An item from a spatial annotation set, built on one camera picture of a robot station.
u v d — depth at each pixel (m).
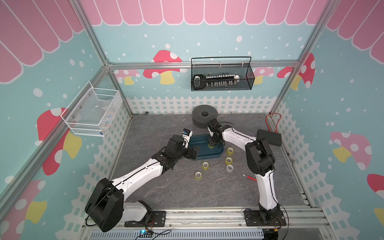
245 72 0.94
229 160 0.94
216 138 0.76
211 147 1.00
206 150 1.03
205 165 0.92
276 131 1.10
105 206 0.41
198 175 0.88
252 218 0.74
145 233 0.73
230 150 0.97
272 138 1.08
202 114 1.13
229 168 0.91
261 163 0.56
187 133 0.72
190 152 0.74
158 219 0.75
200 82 0.89
